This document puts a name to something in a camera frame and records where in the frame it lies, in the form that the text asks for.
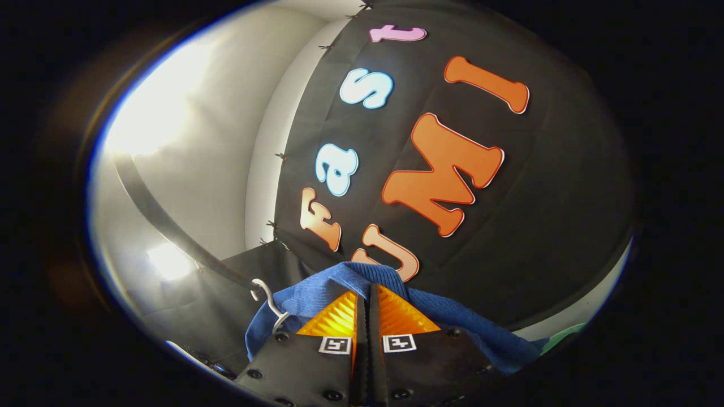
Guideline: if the black backdrop cloth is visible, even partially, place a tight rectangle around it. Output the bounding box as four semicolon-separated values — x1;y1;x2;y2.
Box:
127;0;634;374

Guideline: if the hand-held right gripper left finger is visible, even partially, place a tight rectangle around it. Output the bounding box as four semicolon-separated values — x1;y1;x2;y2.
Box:
235;284;369;407

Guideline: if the row of black cloth clips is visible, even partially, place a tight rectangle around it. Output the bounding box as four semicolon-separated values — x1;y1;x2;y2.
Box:
260;2;374;246

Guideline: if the white plastic hanger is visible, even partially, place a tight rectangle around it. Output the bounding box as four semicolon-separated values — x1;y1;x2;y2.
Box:
251;278;289;334

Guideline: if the black metal clothes rack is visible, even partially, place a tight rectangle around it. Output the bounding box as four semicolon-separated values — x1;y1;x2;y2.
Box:
113;153;264;295

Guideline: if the blue corduroy jacket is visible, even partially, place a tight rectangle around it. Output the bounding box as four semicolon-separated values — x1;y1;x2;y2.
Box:
245;261;549;376

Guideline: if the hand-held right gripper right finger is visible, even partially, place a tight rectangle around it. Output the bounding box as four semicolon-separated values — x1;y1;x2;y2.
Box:
369;284;501;407

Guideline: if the ceiling light strip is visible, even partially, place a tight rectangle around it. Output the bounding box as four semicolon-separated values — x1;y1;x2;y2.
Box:
147;243;194;282

